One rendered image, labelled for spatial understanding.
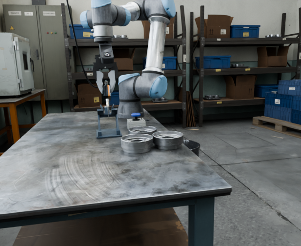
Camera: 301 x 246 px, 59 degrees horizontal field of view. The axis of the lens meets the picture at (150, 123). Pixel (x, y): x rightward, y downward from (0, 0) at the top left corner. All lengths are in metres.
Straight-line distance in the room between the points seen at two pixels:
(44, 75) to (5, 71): 1.72
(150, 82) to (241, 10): 4.49
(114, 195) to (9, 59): 2.60
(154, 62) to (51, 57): 3.46
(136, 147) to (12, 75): 2.38
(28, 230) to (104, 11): 0.80
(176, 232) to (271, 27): 5.37
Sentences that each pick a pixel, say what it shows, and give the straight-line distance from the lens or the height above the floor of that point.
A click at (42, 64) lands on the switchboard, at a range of 4.75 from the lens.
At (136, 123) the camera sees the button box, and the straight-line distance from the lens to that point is 1.11.
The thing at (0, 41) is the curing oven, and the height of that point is 1.35.
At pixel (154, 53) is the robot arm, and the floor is 1.13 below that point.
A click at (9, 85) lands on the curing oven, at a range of 3.09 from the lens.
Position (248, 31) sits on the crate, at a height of 1.61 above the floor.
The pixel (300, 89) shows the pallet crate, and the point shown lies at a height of 0.68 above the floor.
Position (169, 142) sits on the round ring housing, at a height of 0.83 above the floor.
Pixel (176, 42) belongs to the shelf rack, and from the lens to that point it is 4.50.
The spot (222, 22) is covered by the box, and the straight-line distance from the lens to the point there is 4.90.
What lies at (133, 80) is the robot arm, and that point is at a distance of 1.40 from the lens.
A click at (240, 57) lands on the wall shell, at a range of 5.62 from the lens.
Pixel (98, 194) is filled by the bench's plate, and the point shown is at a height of 0.80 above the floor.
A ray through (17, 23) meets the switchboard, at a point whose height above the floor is 1.77.
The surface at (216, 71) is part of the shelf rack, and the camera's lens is 4.73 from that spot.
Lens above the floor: 1.07
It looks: 12 degrees down
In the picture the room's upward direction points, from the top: 1 degrees counter-clockwise
